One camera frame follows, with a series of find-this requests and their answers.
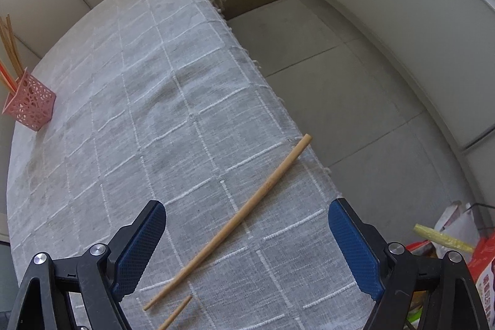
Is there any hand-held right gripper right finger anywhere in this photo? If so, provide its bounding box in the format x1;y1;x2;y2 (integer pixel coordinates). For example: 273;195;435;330
327;198;490;330

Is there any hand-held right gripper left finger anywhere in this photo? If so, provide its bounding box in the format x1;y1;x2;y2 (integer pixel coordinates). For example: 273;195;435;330
8;199;167;330

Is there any wooden chopstick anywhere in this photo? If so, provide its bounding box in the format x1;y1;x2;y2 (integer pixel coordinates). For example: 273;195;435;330
0;20;20;84
143;134;312;312
5;14;25;77
0;29;16;88
157;295;193;330
3;19;23;80

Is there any pink perforated utensil holder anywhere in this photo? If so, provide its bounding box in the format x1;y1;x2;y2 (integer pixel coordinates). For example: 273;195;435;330
2;68;57;132

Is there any red plastic spoon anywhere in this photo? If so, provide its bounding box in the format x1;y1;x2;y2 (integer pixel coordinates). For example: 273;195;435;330
0;59;17;92

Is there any yellow green strip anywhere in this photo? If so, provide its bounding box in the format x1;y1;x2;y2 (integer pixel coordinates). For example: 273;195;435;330
414;224;476;254

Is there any white plastic bag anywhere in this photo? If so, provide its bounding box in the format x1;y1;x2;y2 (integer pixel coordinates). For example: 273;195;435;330
433;200;489;250

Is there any red printed bag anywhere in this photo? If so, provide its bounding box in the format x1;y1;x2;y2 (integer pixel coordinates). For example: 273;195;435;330
404;233;495;330

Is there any grey checked tablecloth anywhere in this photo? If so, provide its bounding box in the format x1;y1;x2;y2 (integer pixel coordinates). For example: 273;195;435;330
7;0;376;330

